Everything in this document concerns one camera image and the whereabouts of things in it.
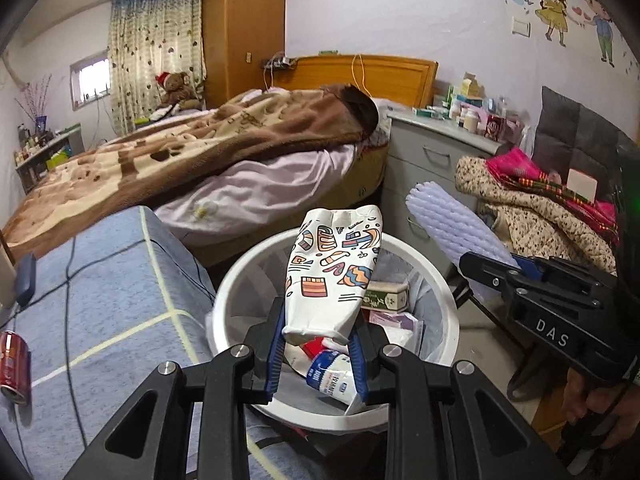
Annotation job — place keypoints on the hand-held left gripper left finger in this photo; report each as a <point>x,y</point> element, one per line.
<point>276,355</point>

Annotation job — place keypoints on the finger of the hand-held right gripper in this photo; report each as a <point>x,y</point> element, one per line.
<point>492,275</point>
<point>532,265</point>

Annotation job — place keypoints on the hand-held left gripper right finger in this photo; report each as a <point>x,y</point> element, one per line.
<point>358,370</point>

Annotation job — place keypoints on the purple foam net sleeve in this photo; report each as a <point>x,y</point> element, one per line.
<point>450,225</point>

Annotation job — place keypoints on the white plastic bin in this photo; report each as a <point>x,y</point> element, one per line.
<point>225,310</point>

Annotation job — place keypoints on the patterned white paper cup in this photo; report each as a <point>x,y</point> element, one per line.
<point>330,270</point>

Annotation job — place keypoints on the person's right hand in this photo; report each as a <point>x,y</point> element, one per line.
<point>630,410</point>

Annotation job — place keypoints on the pile of clothes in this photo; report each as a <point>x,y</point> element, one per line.
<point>540,220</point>

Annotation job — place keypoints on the small cardboard box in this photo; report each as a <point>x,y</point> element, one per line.
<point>387,297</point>

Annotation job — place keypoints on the plaid cloth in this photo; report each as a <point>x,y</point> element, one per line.
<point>555,187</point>

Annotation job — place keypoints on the small white box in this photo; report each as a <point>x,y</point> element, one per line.
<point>582,184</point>

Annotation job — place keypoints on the pink cloth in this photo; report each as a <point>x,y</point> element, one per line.
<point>512,165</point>

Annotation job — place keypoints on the grey nightstand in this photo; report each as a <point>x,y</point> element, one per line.
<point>430,170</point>

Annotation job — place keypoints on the dark grey quilted cushion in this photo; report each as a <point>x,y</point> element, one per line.
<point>575,135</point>

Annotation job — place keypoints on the group of bottles and boxes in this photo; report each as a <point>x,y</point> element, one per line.
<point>470,110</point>

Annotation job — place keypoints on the pale pink duvet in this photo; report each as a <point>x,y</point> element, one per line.
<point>260,185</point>

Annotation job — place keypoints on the wooden bed headboard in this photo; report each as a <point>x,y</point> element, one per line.
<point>390,77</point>

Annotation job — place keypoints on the bed with brown blanket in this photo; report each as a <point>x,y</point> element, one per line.
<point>200,145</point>

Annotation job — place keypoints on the dark blue power bank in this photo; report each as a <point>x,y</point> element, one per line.
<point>25,280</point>

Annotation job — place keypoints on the red drink can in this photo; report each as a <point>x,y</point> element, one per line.
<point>14,365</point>

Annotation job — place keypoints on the brown teddy bear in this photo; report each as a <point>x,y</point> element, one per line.
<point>175,90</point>

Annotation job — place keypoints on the green box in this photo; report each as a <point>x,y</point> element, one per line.
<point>57,161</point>

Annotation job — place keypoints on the white shelf desk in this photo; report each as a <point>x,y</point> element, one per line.
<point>55,150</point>

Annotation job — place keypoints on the wooden wardrobe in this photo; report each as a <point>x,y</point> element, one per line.
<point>245,35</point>

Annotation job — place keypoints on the row of small bottles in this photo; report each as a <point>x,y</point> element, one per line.
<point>32,142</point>

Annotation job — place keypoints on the floral curtain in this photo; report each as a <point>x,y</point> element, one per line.
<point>150,50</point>

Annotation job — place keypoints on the small window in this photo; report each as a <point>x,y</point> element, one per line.
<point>90,80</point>

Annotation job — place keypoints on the purple flower branches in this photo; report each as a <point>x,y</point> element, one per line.
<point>35,100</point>

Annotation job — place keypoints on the white wall switch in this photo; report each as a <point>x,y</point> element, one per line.
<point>521,26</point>

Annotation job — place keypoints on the cartoon couple wall sticker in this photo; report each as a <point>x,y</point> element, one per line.
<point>555,5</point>

